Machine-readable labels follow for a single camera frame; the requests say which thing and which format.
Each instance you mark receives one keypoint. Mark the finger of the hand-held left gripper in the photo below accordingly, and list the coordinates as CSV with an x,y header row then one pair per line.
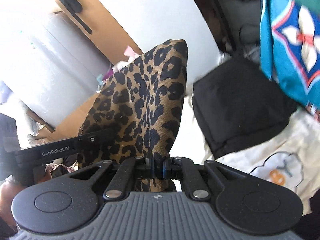
x,y
97,140

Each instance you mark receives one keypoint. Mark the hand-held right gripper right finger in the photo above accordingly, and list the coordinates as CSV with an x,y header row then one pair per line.
x,y
165,167

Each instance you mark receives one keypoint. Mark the folded black garment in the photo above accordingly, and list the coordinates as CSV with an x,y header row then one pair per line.
x,y
237,105

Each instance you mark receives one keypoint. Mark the grey plastic-wrapped mattress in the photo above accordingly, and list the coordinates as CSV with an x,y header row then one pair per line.
x,y
50,67

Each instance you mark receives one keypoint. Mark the teal printed cloth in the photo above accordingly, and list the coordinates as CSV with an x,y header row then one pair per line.
x,y
280,55

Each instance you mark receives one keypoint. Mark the cream printed blanket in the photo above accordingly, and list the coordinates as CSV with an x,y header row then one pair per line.
x,y
250,160

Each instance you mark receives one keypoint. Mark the dark cloth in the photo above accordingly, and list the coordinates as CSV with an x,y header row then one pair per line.
x,y
312,220

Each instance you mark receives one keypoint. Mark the black bag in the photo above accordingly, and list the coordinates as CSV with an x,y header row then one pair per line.
x,y
237,5

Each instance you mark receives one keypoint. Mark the leopard print pants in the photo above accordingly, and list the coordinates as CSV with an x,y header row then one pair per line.
x,y
145,92

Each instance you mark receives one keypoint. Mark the cardboard box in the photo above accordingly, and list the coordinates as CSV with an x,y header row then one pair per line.
x,y
107,25

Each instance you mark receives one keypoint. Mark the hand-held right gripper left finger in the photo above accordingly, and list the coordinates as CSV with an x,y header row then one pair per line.
x,y
149,165

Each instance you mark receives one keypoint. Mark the person's left hand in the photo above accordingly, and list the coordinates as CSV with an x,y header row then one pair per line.
x,y
12,200

